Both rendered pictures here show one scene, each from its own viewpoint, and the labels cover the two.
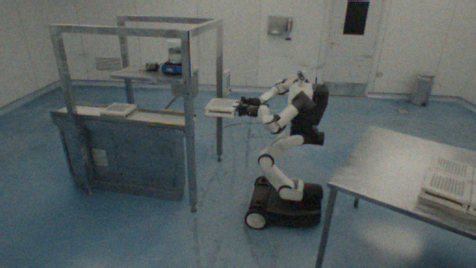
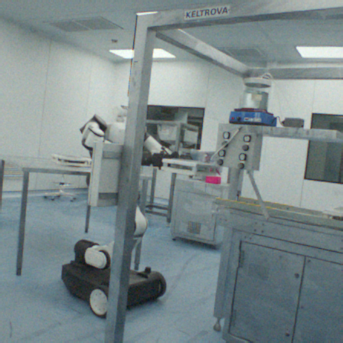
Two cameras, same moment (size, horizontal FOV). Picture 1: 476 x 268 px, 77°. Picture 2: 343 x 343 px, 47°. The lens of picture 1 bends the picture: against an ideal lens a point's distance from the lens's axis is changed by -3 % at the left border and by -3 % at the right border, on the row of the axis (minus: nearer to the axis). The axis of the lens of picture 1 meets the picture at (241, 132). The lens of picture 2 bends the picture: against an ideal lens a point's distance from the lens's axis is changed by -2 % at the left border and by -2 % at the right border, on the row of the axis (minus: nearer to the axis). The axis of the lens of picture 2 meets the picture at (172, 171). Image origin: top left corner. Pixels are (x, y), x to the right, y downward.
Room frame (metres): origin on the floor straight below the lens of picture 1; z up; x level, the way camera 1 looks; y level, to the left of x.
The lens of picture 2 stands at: (4.68, 1.13, 1.10)
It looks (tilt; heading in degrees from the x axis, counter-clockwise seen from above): 3 degrees down; 206
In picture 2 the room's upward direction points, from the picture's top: 6 degrees clockwise
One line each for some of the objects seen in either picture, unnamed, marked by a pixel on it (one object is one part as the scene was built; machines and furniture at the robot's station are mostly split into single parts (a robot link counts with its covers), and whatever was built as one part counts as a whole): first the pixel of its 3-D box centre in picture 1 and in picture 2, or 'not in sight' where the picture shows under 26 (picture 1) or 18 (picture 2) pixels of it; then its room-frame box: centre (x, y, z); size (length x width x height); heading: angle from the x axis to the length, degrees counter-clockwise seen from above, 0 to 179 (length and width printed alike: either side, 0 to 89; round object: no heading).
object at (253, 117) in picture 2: (178, 66); (252, 119); (2.53, 0.54, 1.31); 0.21 x 0.20 x 0.09; 170
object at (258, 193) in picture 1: (286, 196); (106, 269); (2.31, -0.44, 0.19); 0.64 x 0.52 x 0.33; 79
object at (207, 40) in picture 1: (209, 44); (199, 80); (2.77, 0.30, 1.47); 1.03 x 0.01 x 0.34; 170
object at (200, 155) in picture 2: not in sight; (207, 165); (-0.05, -0.66, 0.95); 0.49 x 0.36 x 0.37; 88
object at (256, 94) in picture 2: (177, 49); (256, 93); (2.52, 0.54, 1.45); 0.15 x 0.15 x 0.19
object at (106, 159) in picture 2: (226, 82); (110, 174); (3.29, 0.18, 0.97); 0.17 x 0.06 x 0.26; 170
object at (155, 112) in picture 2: not in sight; (171, 133); (-2.62, -2.47, 1.43); 1.32 x 0.01 x 1.11; 88
